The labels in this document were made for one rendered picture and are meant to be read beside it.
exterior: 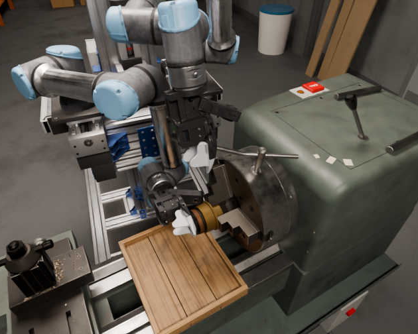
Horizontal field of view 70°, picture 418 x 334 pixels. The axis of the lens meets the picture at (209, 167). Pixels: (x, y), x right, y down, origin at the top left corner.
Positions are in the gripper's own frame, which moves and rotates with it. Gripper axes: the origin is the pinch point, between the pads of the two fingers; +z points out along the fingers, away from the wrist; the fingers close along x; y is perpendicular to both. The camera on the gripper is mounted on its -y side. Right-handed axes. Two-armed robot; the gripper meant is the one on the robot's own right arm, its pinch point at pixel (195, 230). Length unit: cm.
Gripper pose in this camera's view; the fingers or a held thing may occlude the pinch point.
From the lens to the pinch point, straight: 88.5
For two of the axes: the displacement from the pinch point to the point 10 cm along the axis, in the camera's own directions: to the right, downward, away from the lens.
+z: 4.8, 5.8, -6.6
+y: -8.8, 3.1, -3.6
